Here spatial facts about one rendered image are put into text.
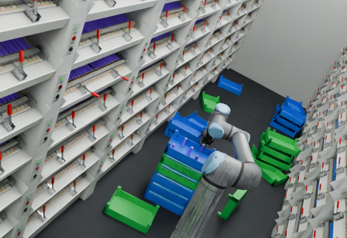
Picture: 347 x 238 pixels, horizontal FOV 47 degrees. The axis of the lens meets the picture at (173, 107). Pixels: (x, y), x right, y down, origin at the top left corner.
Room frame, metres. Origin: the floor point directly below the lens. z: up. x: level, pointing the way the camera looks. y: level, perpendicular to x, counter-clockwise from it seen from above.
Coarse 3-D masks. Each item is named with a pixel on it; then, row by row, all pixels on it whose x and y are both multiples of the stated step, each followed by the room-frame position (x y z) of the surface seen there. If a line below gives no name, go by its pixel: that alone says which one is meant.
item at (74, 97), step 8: (120, 56) 1.89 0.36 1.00; (128, 56) 1.90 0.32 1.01; (128, 64) 1.90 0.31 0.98; (136, 64) 1.89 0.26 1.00; (120, 72) 1.81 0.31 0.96; (128, 72) 1.86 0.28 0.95; (96, 80) 1.62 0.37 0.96; (104, 80) 1.66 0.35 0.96; (112, 80) 1.71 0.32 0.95; (120, 80) 1.82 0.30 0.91; (88, 88) 1.53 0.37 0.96; (96, 88) 1.57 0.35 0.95; (104, 88) 1.67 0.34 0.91; (64, 96) 1.38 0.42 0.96; (72, 96) 1.41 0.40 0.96; (80, 96) 1.45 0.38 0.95; (88, 96) 1.53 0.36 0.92; (64, 104) 1.34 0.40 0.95; (72, 104) 1.41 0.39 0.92
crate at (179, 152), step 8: (176, 136) 2.35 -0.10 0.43; (168, 144) 2.16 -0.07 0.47; (176, 144) 2.30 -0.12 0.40; (192, 144) 2.34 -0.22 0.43; (168, 152) 2.16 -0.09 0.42; (176, 152) 2.15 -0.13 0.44; (184, 152) 2.25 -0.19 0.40; (192, 152) 2.29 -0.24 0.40; (208, 152) 2.33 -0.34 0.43; (184, 160) 2.15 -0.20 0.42; (192, 160) 2.14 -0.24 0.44; (200, 160) 2.25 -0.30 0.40; (200, 168) 2.14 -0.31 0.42
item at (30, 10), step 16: (0, 0) 0.99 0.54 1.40; (16, 0) 1.04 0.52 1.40; (32, 0) 1.11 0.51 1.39; (48, 0) 1.18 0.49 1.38; (64, 0) 1.22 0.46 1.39; (0, 16) 0.97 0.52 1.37; (16, 16) 1.02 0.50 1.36; (32, 16) 1.05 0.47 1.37; (48, 16) 1.13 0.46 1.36; (64, 16) 1.19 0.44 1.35; (0, 32) 0.92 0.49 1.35; (16, 32) 0.98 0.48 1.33; (32, 32) 1.06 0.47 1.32
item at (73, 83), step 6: (120, 60) 1.85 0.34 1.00; (108, 66) 1.74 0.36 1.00; (114, 66) 1.77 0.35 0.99; (96, 72) 1.63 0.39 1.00; (102, 72) 1.67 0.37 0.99; (108, 72) 1.72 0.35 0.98; (78, 78) 1.50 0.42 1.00; (84, 78) 1.53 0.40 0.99; (90, 78) 1.58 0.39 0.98; (72, 84) 1.44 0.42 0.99; (66, 90) 1.40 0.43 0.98
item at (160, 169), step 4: (160, 164) 2.16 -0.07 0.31; (156, 168) 2.16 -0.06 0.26; (160, 168) 2.16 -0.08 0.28; (164, 168) 2.15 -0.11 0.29; (160, 172) 2.15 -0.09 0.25; (164, 172) 2.15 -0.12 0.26; (168, 172) 2.15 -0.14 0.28; (172, 172) 2.15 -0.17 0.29; (168, 176) 2.15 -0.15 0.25; (172, 176) 2.15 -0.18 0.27; (176, 176) 2.15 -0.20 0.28; (180, 176) 2.14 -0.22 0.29; (176, 180) 2.15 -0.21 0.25; (180, 180) 2.14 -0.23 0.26; (184, 180) 2.14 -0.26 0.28; (188, 180) 2.14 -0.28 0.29; (184, 184) 2.14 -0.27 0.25; (188, 184) 2.14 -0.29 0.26; (192, 184) 2.14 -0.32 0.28; (196, 184) 2.14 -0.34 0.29; (192, 188) 2.14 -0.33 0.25
